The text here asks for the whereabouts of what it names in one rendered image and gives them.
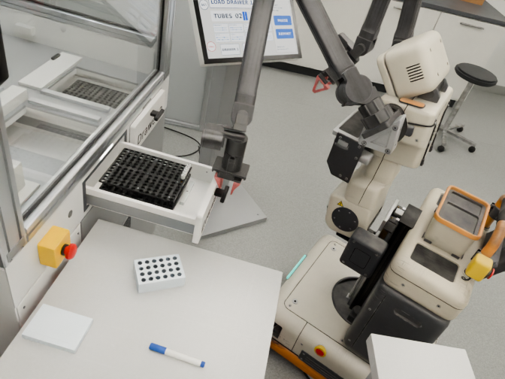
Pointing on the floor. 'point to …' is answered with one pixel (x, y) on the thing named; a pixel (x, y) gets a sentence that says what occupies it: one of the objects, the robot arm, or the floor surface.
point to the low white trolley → (154, 314)
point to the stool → (476, 74)
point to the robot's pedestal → (415, 359)
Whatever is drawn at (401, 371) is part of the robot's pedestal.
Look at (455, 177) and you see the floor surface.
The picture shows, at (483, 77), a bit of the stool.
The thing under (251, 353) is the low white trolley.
